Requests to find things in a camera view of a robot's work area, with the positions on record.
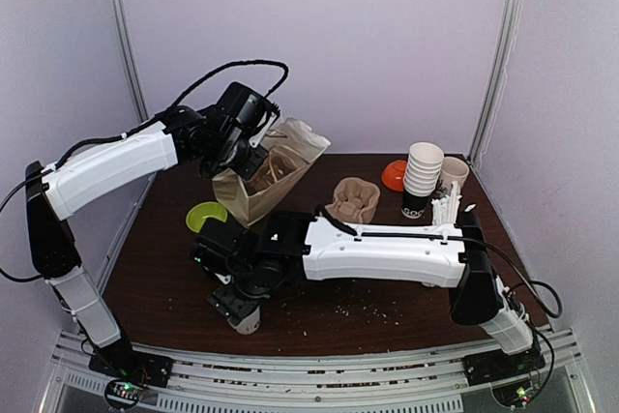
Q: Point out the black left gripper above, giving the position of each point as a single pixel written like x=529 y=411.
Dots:
x=249 y=168

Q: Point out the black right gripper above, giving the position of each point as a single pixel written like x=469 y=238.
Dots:
x=230 y=305

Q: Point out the single cardboard cup carrier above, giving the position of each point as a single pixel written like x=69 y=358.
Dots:
x=277 y=166

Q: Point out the white paper takeout bag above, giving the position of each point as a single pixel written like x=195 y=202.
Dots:
x=293 y=148

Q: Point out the stack of cardboard cup carriers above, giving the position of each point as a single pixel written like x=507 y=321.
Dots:
x=355 y=200

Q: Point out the stack of white paper cups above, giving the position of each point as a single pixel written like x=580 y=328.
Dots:
x=423 y=168

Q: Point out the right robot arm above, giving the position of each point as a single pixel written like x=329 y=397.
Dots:
x=295 y=247

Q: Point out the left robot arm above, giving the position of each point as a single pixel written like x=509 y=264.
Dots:
x=223 y=135

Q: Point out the green plastic bowl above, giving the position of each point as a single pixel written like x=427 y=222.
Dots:
x=201 y=212

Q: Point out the orange plastic bowl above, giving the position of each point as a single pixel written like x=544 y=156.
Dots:
x=393 y=174

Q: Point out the glass of white wrapped straws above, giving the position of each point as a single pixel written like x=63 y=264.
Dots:
x=446 y=208

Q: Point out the ceramic mug with tree print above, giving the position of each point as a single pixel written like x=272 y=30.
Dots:
x=453 y=170

